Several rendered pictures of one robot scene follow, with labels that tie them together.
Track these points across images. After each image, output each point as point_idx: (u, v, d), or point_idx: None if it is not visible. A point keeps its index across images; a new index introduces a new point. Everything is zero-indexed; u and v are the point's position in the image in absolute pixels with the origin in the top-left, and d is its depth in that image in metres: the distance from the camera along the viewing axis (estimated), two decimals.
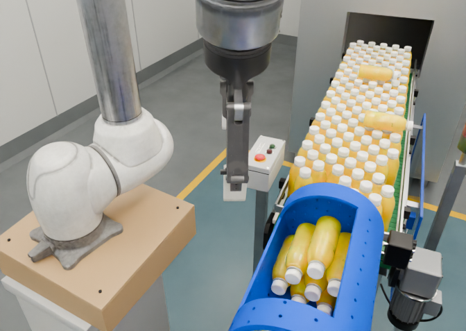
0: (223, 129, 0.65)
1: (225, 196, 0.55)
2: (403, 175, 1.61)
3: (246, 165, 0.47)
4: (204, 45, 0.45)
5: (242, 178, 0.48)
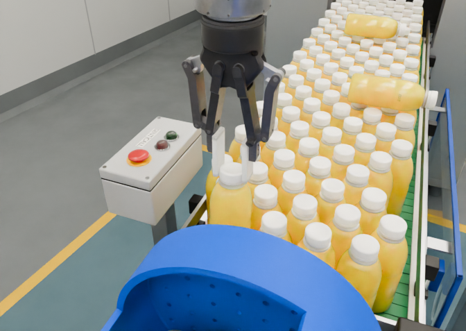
0: None
1: None
2: (419, 188, 0.90)
3: (192, 112, 0.57)
4: None
5: (195, 119, 0.58)
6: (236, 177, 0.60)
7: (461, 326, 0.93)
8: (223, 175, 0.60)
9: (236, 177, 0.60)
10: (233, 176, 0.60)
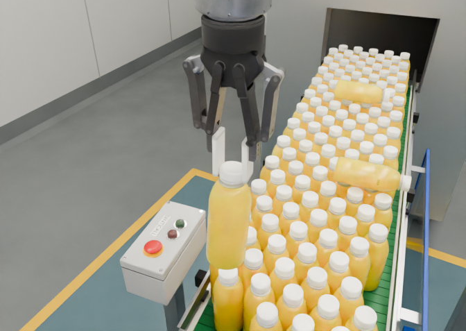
0: None
1: None
2: (396, 260, 1.03)
3: (192, 112, 0.57)
4: None
5: (196, 119, 0.58)
6: (236, 177, 0.60)
7: None
8: (223, 173, 0.60)
9: (236, 176, 0.60)
10: (233, 175, 0.60)
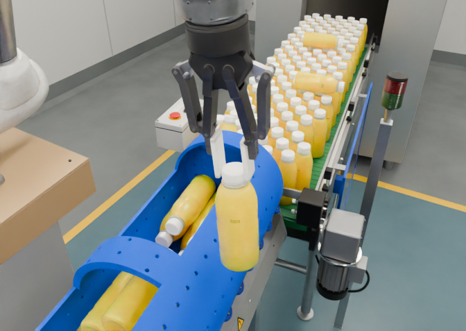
0: None
1: (220, 160, 0.63)
2: None
3: (187, 116, 0.57)
4: None
5: (192, 123, 0.58)
6: (231, 118, 1.29)
7: None
8: (226, 116, 1.29)
9: (231, 117, 1.29)
10: (230, 116, 1.29)
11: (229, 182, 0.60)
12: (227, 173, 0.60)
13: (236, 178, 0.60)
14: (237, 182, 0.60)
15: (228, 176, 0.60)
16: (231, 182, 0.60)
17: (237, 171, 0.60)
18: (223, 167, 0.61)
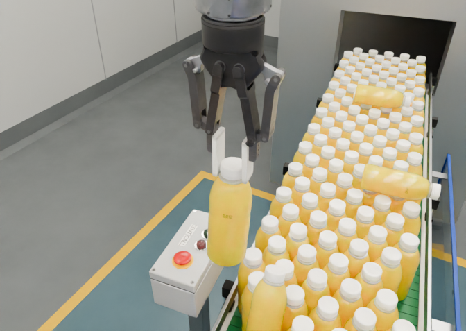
0: None
1: None
2: (424, 269, 1.01)
3: (192, 112, 0.57)
4: None
5: (196, 119, 0.58)
6: (278, 277, 0.76)
7: None
8: (268, 273, 0.77)
9: (279, 276, 0.76)
10: (276, 275, 0.76)
11: (227, 177, 0.60)
12: (226, 167, 0.60)
13: (235, 173, 0.60)
14: (235, 178, 0.60)
15: (227, 171, 0.60)
16: (229, 176, 0.60)
17: (236, 166, 0.60)
18: (222, 161, 0.61)
